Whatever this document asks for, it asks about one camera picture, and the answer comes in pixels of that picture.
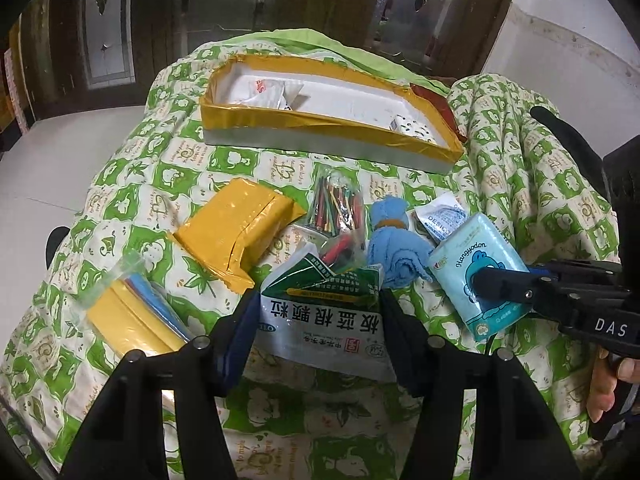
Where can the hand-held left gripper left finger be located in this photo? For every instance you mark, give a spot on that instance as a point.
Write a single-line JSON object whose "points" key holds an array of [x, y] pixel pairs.
{"points": [[239, 342]]}

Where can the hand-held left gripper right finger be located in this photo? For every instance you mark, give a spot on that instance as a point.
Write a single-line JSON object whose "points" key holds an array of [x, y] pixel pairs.
{"points": [[400, 345]]}

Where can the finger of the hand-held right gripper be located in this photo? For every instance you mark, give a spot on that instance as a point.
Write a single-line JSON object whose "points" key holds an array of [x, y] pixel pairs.
{"points": [[542, 273], [500, 286]]}

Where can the light blue tissue pack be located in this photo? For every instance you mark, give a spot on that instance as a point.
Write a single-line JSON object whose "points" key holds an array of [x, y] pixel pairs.
{"points": [[460, 255]]}

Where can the green white medicine bag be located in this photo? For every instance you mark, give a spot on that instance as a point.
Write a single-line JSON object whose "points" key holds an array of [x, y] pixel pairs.
{"points": [[320, 320]]}

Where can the white blue-print desiccant packet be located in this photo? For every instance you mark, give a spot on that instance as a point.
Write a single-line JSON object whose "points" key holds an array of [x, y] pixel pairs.
{"points": [[445, 220]]}

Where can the yellow foil packet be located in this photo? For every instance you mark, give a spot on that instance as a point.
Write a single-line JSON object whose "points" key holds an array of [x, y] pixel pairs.
{"points": [[235, 225]]}

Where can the yellow-taped white foam box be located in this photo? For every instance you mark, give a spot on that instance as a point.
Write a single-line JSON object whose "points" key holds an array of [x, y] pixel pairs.
{"points": [[300, 122]]}

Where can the person's right hand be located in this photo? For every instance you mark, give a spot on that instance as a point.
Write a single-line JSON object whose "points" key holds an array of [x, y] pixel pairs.
{"points": [[602, 385]]}

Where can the blue towel doll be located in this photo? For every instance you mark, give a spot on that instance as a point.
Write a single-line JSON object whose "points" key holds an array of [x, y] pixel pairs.
{"points": [[395, 250]]}

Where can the bag of yellow sponge cloths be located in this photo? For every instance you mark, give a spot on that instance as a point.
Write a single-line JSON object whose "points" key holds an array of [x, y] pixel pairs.
{"points": [[130, 315]]}

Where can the black chair back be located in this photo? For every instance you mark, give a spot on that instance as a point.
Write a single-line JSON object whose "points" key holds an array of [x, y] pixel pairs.
{"points": [[565, 135]]}

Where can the bag of coloured sticks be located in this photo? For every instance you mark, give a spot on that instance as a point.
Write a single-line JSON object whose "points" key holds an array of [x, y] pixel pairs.
{"points": [[332, 210]]}

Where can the dotted white tissue pack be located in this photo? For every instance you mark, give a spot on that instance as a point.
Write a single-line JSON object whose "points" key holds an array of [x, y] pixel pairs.
{"points": [[412, 127]]}

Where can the red box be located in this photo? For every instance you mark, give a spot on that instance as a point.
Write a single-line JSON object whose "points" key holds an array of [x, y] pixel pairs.
{"points": [[440, 110]]}

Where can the green patterned blanket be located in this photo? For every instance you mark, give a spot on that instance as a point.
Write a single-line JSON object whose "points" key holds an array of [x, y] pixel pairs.
{"points": [[150, 175]]}

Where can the black chair part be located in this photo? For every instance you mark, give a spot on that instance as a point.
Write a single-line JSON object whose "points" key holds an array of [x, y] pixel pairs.
{"points": [[55, 245]]}

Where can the white red-print packet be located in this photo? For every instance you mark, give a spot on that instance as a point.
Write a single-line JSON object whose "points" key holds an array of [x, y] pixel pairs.
{"points": [[255, 90]]}

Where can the wooden glass door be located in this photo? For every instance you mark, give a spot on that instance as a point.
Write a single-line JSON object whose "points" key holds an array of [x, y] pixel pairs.
{"points": [[165, 35], [325, 5]]}

